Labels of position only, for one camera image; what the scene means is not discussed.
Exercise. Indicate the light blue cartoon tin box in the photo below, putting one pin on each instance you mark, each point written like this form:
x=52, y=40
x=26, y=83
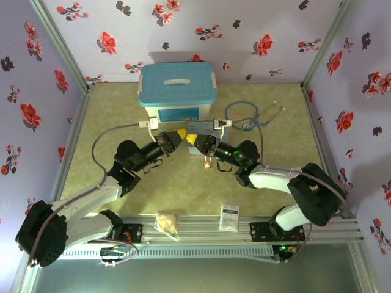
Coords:
x=198, y=125

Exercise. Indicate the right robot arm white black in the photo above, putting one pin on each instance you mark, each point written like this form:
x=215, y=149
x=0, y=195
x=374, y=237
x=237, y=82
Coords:
x=272, y=180

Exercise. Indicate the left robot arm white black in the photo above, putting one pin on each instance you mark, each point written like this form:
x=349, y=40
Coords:
x=91, y=198

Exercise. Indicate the blue stethoscope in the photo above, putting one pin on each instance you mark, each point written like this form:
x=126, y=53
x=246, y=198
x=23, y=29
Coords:
x=235, y=105

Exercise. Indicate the blue lidded storage box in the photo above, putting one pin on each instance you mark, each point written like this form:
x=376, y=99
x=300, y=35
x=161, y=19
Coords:
x=177, y=82

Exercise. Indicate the small white blue packet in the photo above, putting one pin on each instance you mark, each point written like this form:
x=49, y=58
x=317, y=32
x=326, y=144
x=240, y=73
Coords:
x=229, y=216

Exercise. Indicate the bag of cotton balls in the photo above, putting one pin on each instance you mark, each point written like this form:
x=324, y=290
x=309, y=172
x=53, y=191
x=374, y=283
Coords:
x=167, y=224

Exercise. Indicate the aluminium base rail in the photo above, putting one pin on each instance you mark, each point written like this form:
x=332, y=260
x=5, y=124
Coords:
x=201, y=230

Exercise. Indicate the aluminium frame post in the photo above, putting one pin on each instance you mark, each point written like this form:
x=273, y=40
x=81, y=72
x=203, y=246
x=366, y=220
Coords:
x=327, y=45
x=61, y=45

